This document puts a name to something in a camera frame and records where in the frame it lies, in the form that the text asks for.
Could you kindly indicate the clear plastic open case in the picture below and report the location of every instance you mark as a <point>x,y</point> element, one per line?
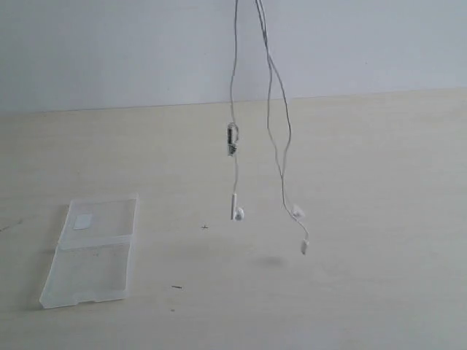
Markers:
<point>93,257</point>

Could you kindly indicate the white wired earphones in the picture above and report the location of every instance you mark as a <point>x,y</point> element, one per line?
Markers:
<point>233,132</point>

